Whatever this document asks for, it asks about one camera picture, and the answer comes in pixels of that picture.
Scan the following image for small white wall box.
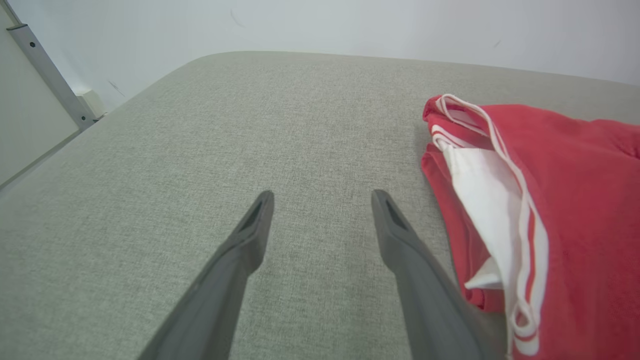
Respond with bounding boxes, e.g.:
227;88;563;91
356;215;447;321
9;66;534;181
75;88;109;121

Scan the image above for grey fabric sofa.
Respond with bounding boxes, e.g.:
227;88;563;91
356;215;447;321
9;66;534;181
0;50;640;360

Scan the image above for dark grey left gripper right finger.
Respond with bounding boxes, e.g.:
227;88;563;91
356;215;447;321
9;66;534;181
371;189;506;360

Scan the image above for white wall panel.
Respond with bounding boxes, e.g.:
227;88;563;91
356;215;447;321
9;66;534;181
0;0;82;187

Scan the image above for grey metal post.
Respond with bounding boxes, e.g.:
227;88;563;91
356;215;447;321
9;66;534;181
6;22;97;132

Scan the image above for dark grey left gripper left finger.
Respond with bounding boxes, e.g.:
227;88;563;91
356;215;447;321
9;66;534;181
137;190;275;360

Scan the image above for red and white jersey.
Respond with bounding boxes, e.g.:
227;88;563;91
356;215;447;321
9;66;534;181
421;94;640;360

